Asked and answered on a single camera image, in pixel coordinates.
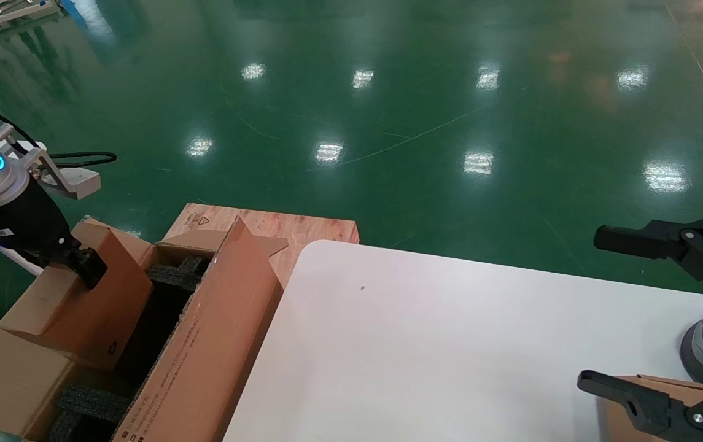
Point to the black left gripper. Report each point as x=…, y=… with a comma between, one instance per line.
x=19, y=224

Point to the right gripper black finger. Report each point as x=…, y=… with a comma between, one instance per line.
x=652, y=408
x=695, y=242

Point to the small brown cardboard box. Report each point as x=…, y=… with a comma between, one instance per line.
x=612, y=428

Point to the big open cardboard box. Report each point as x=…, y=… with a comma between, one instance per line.
x=216, y=344

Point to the white side table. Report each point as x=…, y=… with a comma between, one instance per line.
x=26, y=264

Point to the black foam insert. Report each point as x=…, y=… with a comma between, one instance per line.
x=176, y=276
x=93, y=405

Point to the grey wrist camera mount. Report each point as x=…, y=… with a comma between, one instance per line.
x=81, y=182

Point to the white background equipment frame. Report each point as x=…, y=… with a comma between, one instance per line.
x=13, y=9

